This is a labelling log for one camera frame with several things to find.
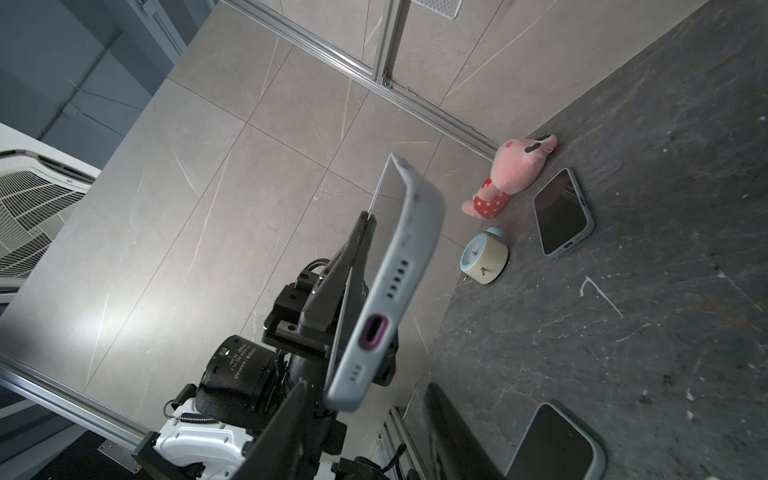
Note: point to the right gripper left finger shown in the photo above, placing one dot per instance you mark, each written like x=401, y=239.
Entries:
x=281, y=450

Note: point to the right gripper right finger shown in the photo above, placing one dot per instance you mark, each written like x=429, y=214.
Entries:
x=454, y=452

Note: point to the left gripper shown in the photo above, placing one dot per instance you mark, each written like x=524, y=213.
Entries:
x=312, y=310

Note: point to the phone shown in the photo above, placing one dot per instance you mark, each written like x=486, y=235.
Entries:
x=554, y=446
x=403, y=265
x=562, y=214

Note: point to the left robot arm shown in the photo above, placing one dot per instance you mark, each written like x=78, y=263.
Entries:
x=259, y=409

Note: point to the small cream alarm clock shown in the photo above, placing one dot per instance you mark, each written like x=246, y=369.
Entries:
x=485, y=256

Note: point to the pink plush toy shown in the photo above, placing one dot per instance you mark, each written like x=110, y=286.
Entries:
x=516, y=165

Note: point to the ceiling air conditioner unit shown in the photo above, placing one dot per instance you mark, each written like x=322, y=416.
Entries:
x=40, y=189

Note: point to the white wire mesh basket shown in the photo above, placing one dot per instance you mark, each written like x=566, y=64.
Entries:
x=446, y=8

